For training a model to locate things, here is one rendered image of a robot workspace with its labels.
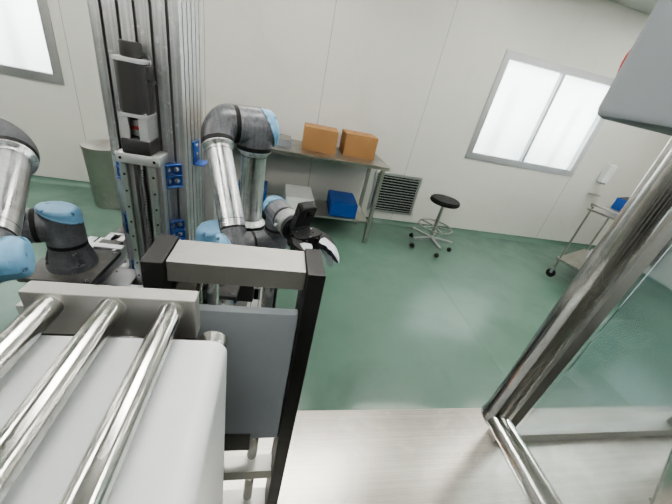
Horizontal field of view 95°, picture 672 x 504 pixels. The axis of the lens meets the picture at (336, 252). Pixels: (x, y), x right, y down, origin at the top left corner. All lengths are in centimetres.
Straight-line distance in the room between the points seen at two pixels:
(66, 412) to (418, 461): 74
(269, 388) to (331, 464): 40
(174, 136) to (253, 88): 248
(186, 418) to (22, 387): 8
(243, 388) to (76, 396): 23
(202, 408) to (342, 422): 66
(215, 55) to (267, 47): 51
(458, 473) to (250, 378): 60
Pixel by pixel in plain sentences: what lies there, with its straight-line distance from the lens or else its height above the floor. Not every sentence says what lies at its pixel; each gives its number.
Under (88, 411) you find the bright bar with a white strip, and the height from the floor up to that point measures 144.
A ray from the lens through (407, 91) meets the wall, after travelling 393.
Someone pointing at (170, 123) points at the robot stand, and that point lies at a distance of 129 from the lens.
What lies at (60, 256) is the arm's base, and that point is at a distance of 144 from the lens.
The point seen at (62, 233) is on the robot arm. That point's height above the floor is 97.
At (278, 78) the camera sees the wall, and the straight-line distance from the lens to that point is 370.
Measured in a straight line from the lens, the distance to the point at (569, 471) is 85.
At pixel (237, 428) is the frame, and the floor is 118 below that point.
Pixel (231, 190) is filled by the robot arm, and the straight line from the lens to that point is 97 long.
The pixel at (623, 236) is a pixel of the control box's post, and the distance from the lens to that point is 21.
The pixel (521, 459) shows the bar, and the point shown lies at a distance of 27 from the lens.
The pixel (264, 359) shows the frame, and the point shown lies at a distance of 38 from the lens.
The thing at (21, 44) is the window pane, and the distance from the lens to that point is 442.
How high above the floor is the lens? 160
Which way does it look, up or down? 29 degrees down
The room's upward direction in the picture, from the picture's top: 13 degrees clockwise
